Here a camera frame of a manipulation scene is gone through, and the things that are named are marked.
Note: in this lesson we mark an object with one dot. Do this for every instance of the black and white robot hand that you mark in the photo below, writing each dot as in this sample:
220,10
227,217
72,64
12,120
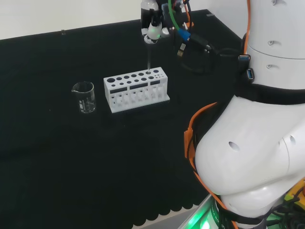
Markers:
152,23

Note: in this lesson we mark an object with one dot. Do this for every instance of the clear glass rod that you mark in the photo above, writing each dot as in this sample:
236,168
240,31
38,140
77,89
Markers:
148,59

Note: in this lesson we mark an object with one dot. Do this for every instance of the white test tube rack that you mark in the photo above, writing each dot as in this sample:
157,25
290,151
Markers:
140,105

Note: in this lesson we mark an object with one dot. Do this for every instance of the silver usb plug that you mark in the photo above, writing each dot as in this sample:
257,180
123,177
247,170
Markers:
181,51

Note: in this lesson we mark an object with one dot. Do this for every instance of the clear glass beaker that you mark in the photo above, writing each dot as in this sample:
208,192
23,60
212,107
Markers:
87,107

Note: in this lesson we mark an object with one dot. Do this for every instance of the black usb hub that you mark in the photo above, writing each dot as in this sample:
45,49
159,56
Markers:
250,74

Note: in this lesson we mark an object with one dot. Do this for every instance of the black scalloped bench cloth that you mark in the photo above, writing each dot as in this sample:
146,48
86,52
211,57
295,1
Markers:
71,155

